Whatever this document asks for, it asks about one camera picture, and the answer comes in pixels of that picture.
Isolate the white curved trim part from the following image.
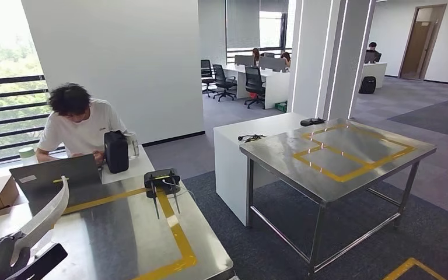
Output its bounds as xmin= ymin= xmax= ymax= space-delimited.
xmin=10 ymin=176 xmax=71 ymax=267

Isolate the steel workbench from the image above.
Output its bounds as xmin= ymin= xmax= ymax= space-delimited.
xmin=0 ymin=170 xmax=236 ymax=280

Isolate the white workbench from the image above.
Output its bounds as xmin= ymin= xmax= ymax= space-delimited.
xmin=213 ymin=112 xmax=310 ymax=228

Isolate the grey laptop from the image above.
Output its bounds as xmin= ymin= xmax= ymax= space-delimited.
xmin=9 ymin=153 xmax=103 ymax=190

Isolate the white cup green lid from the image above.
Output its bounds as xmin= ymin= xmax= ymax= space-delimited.
xmin=18 ymin=146 xmax=39 ymax=167

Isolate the black upright case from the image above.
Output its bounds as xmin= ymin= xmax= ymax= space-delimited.
xmin=104 ymin=130 xmax=130 ymax=174

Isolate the clear glass jug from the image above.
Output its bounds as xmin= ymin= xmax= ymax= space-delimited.
xmin=124 ymin=131 xmax=141 ymax=160

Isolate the black window railing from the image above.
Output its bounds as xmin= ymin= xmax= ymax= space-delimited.
xmin=0 ymin=74 xmax=67 ymax=167

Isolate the black router with antennas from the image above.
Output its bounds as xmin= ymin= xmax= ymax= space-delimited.
xmin=143 ymin=168 xmax=181 ymax=221

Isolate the yellow tape rectangle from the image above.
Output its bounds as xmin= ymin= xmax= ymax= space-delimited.
xmin=292 ymin=123 xmax=417 ymax=184
xmin=52 ymin=187 xmax=198 ymax=280

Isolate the black office chair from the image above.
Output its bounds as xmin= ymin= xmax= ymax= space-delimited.
xmin=201 ymin=59 xmax=216 ymax=98
xmin=244 ymin=66 xmax=267 ymax=110
xmin=211 ymin=64 xmax=238 ymax=103

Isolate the white office desk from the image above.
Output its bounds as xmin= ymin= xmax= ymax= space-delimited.
xmin=222 ymin=64 xmax=291 ymax=110
xmin=359 ymin=62 xmax=388 ymax=90

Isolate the flat black device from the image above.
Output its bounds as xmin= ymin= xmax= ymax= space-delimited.
xmin=300 ymin=117 xmax=326 ymax=128

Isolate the black backpack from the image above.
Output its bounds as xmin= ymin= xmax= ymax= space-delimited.
xmin=359 ymin=76 xmax=377 ymax=95

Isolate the brown door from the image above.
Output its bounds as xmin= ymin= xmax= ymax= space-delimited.
xmin=398 ymin=3 xmax=448 ymax=81

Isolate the black cable bundle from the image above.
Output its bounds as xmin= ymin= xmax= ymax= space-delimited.
xmin=237 ymin=134 xmax=267 ymax=144

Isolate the steel frame table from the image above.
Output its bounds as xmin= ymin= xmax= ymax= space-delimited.
xmin=239 ymin=117 xmax=438 ymax=276

